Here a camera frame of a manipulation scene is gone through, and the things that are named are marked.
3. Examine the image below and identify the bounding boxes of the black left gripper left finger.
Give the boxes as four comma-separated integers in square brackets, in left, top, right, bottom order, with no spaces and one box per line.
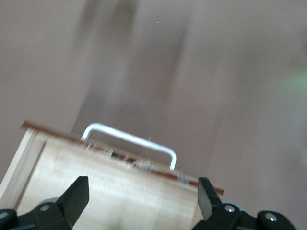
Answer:
[18,176,90,230]

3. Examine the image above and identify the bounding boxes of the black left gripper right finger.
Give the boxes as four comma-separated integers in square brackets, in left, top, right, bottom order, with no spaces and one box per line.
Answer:
[191,177,256,230]

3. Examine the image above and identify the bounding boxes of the light wood drawer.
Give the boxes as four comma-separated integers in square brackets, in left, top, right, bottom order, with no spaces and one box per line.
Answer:
[0,121,225,230]

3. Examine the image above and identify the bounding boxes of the brown table cover mat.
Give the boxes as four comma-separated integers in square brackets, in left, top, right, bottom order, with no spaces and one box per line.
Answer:
[0,0,307,230]

